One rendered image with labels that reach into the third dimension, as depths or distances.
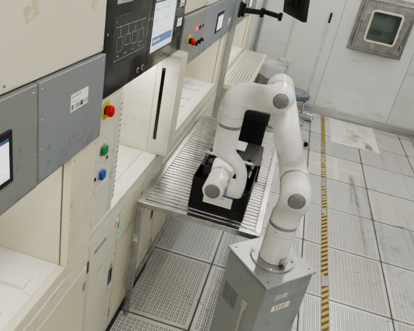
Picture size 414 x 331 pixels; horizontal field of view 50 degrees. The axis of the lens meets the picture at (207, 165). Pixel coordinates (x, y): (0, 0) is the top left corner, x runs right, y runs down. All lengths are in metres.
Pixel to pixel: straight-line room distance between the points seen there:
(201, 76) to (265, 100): 2.17
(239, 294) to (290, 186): 0.58
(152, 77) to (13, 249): 1.02
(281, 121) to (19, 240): 1.01
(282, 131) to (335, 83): 4.71
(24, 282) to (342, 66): 5.32
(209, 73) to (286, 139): 2.08
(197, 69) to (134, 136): 1.45
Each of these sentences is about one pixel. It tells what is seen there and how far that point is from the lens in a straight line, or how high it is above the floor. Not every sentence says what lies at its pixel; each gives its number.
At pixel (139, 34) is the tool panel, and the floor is 1.57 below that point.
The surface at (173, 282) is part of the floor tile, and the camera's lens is 2.85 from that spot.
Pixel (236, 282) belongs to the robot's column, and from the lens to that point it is 1.98.
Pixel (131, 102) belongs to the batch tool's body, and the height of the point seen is 1.11.
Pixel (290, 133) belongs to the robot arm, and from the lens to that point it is 1.62.
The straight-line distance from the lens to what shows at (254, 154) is 2.57.
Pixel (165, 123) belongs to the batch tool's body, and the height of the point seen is 1.05.
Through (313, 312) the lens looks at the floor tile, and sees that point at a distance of 2.96.
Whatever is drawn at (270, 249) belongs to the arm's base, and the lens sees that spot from 1.87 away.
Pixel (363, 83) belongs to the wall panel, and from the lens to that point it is 6.33.
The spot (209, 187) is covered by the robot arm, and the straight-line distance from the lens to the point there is 1.71.
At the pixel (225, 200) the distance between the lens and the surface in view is 2.07.
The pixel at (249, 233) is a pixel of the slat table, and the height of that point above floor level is 0.76.
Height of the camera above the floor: 1.93
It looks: 27 degrees down
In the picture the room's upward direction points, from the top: 12 degrees clockwise
